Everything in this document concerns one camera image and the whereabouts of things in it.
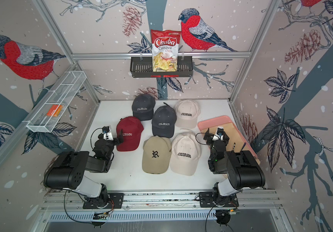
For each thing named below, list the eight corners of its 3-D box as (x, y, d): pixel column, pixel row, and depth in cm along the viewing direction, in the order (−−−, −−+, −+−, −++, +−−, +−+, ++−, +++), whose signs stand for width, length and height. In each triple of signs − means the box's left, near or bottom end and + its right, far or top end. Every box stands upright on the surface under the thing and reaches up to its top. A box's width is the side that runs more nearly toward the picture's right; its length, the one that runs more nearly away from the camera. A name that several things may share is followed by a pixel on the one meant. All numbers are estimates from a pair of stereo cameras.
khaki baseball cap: (142, 174, 84) (139, 170, 78) (146, 141, 98) (144, 136, 92) (171, 174, 84) (171, 170, 78) (171, 141, 98) (171, 136, 92)
